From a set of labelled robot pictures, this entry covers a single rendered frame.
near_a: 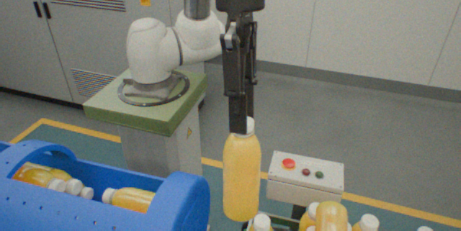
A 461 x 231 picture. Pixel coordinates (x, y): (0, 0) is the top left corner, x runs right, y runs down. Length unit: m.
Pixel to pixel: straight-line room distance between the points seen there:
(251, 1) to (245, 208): 0.36
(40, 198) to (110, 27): 1.90
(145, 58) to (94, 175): 0.45
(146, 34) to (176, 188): 0.65
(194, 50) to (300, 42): 2.26
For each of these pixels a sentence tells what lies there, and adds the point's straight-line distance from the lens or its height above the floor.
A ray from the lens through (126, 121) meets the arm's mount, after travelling 1.27.
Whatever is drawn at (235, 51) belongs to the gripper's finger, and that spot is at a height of 1.56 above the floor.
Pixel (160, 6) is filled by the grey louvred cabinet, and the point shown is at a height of 1.08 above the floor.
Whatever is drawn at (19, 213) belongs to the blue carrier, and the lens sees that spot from 0.84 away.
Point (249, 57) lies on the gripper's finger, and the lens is 0.55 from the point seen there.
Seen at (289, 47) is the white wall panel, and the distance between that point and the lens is 3.47.
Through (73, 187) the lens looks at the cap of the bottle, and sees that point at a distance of 0.96.
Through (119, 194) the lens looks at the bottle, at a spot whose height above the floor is 1.13.
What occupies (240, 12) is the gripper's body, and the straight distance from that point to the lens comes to 0.48.
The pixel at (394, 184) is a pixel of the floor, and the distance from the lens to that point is 2.63.
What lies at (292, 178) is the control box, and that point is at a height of 1.10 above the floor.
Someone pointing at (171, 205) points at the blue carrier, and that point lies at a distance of 0.69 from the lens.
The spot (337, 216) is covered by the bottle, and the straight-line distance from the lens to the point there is 0.79.
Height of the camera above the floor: 1.77
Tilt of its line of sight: 34 degrees down
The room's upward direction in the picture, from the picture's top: straight up
